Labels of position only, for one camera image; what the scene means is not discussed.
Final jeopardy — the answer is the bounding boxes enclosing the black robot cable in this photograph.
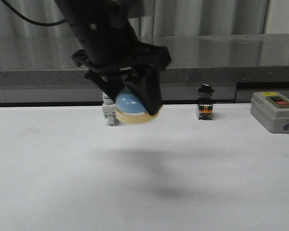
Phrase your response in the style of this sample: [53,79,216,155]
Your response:
[0,0,66,26]

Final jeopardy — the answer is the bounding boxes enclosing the grey stone counter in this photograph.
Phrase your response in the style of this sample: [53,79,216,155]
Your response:
[0,34,289,104]

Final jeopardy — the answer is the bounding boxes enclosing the grey power switch box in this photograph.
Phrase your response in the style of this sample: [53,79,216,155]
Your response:
[250,92,289,133]

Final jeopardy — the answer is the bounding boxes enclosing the grey curtain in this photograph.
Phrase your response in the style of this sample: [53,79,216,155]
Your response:
[0,0,289,39]

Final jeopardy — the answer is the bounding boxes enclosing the blue and cream desk bell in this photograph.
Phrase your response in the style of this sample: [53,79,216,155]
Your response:
[116,89,162,124]

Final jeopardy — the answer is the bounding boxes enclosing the black rotary selector switch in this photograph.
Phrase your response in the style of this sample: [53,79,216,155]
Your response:
[196,84,214,120]

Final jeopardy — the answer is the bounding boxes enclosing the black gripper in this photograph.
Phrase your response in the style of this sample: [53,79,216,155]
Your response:
[56,0,171,115]

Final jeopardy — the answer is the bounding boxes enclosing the green push button switch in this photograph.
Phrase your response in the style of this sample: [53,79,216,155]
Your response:
[102,92,118,126]

